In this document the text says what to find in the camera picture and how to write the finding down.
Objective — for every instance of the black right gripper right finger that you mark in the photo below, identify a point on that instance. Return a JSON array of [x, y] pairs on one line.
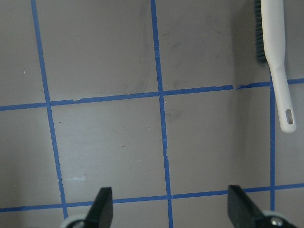
[[242, 211]]

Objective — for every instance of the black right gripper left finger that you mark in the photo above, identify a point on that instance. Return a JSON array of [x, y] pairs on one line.
[[100, 214]]

